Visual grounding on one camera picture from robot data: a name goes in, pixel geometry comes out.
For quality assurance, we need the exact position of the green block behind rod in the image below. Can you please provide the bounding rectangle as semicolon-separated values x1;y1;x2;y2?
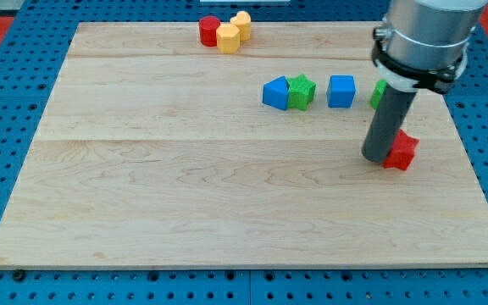
369;79;387;109

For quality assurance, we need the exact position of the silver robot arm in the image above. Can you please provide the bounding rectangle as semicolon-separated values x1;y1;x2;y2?
372;0;488;94

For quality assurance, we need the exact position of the red star block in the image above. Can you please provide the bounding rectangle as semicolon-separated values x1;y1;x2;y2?
383;130;419;171

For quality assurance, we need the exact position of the wooden board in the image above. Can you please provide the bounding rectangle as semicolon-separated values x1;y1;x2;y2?
0;22;488;270

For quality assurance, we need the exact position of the yellow heart block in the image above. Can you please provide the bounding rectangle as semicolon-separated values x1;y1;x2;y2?
230;10;252;41

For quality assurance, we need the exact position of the blue cube block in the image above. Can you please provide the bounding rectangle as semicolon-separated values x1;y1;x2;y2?
326;75;356;108

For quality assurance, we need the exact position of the blue triangle block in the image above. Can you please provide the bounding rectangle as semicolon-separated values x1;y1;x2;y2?
262;76;289;111

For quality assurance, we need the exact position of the red cylinder block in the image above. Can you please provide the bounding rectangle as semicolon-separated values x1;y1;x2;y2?
198;15;221;47

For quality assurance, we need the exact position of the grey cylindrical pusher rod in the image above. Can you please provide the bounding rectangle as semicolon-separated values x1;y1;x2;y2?
361;85;417;163

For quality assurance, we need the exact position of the green star block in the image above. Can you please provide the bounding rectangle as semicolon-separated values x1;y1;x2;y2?
287;74;316;111

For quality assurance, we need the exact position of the yellow hexagon block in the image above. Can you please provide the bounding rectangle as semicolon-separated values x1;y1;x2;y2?
216;24;240;53

